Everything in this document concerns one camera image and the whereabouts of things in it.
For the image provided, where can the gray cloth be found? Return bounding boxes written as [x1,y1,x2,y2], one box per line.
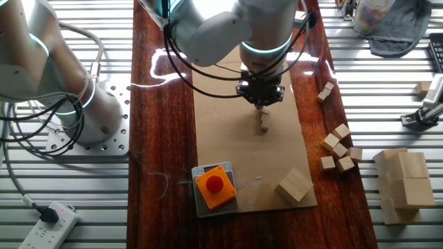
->
[366,0,433,59]

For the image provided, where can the orange box red button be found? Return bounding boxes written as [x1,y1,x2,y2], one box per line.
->
[191,161,240,219]

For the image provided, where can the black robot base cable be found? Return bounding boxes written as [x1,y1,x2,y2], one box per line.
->
[0,95,86,156]

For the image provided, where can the red-brown wooden board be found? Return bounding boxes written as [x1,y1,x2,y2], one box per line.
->
[126,0,379,249]

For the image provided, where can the plastic jar colourful contents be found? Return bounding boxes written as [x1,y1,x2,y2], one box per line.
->
[352,0,396,36]

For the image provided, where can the silver camera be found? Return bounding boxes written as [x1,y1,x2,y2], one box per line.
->
[422,73,443,110]

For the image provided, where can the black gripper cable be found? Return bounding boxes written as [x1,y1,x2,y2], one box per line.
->
[161,0,318,100]

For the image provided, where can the aluminium robot mounting plate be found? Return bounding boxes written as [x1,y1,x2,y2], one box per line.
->
[46,81,132,157]

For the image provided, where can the large wooden block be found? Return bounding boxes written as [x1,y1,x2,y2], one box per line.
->
[394,151,431,180]
[379,199,424,226]
[372,147,408,176]
[275,167,315,205]
[390,177,436,210]

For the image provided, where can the gray power cord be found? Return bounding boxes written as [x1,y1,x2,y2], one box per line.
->
[0,131,41,210]

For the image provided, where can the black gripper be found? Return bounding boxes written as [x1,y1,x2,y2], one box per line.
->
[235,71,285,111]

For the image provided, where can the orange emergency stop button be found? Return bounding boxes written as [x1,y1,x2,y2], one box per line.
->
[193,165,238,211]

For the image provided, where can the black power plug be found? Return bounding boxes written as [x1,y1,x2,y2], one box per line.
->
[37,205,60,224]

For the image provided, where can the gray cable with metal connector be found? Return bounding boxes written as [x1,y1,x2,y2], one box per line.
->
[55,20,105,86]

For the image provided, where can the brown cardboard sheet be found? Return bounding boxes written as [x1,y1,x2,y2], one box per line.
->
[192,44,318,214]

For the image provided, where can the white power strip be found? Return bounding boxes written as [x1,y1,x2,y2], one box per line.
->
[17,201,80,249]

